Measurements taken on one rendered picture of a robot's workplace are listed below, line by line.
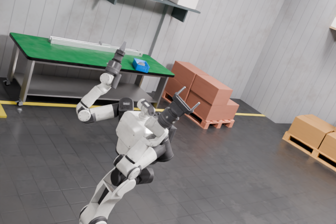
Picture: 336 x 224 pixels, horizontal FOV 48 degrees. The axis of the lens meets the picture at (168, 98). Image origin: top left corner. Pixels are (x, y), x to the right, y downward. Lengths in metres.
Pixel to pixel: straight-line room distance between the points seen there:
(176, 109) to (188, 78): 4.68
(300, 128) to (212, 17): 2.67
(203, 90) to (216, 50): 1.61
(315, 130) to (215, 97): 2.17
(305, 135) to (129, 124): 5.54
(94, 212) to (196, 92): 4.22
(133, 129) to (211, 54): 5.60
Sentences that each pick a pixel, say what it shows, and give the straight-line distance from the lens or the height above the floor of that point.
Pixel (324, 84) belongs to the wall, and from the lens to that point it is 8.61.
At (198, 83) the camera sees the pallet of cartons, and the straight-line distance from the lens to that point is 6.39.
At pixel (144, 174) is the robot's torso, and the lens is 2.47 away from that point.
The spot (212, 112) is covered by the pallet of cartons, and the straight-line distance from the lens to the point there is 6.29.
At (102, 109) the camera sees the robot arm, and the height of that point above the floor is 1.30.
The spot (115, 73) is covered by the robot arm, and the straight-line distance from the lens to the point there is 2.35.
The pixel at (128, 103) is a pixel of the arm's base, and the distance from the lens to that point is 2.41.
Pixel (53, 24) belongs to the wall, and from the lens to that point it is 5.77.
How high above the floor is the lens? 2.26
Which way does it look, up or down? 19 degrees down
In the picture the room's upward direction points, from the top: 21 degrees clockwise
